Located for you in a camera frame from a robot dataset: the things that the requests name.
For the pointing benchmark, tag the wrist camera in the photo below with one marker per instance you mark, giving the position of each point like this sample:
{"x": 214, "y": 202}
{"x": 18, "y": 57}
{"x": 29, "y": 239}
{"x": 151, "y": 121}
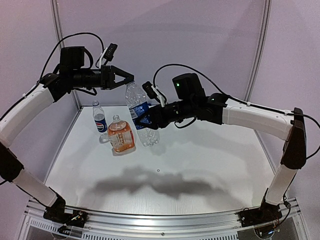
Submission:
{"x": 106, "y": 56}
{"x": 153, "y": 92}

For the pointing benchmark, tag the orange label bottle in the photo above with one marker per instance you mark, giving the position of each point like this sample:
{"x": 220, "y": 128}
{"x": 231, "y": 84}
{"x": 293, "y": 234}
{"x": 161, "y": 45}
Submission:
{"x": 120, "y": 135}

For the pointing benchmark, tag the clear bottle blue text label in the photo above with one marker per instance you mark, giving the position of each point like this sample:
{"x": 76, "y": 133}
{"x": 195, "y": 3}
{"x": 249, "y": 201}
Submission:
{"x": 136, "y": 101}

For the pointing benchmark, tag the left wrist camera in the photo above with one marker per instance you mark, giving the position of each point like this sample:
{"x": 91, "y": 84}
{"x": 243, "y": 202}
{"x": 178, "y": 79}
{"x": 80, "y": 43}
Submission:
{"x": 106, "y": 56}

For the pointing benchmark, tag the left corner aluminium post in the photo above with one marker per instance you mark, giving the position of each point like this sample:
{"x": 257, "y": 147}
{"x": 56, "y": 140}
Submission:
{"x": 67, "y": 53}

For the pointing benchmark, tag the aluminium table frame rail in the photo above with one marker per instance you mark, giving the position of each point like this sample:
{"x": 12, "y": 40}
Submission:
{"x": 226, "y": 225}

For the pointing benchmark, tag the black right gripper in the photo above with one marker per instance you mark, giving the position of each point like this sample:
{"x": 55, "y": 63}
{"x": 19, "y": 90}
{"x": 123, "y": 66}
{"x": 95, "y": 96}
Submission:
{"x": 154, "y": 116}

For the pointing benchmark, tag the corner aluminium post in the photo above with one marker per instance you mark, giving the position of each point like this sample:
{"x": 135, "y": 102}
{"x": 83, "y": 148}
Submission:
{"x": 267, "y": 4}
{"x": 67, "y": 53}

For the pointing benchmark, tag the Pepsi bottle blue label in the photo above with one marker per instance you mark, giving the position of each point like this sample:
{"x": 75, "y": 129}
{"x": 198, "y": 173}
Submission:
{"x": 100, "y": 121}

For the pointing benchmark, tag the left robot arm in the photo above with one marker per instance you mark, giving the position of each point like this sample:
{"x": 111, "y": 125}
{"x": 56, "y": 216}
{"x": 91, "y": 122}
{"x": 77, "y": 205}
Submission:
{"x": 18, "y": 125}

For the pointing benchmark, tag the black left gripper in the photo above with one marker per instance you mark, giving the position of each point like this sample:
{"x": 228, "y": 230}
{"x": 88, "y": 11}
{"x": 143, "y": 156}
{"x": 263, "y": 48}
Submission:
{"x": 107, "y": 77}

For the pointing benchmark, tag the right corner aluminium post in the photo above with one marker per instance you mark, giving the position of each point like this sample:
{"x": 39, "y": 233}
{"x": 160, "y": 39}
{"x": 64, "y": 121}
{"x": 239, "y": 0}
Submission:
{"x": 267, "y": 4}

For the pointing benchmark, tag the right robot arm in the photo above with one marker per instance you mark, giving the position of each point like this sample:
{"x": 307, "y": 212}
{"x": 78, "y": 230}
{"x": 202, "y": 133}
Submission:
{"x": 222, "y": 109}

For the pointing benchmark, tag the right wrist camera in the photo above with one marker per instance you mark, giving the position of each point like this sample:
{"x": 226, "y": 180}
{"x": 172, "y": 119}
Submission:
{"x": 153, "y": 92}

